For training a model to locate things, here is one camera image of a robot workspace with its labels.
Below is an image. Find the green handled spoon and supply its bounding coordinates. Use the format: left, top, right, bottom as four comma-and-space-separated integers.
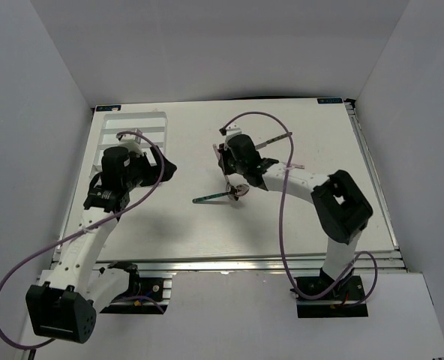
192, 183, 250, 204

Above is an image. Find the pink handled knife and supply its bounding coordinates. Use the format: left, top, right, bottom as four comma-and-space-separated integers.
280, 162, 305, 170

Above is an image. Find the pink handled spoon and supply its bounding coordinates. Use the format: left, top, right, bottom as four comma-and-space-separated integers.
212, 144, 239, 201

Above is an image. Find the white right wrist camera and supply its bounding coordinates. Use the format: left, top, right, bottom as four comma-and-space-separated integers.
219, 124, 242, 148

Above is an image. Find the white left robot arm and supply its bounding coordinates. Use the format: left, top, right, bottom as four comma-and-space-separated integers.
25, 146, 177, 344

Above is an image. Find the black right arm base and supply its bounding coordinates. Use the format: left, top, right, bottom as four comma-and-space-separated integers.
290, 275, 368, 319

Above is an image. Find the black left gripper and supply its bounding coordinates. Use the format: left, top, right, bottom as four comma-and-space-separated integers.
122, 145, 176, 191

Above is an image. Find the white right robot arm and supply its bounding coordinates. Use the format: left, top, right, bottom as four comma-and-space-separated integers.
214, 134, 374, 299

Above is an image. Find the aluminium table frame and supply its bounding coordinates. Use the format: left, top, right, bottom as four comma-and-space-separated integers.
17, 97, 409, 360

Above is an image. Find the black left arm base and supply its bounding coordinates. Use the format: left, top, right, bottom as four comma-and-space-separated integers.
101, 274, 172, 315

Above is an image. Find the white cutlery tray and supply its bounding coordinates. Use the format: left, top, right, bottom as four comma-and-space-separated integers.
91, 112, 167, 176

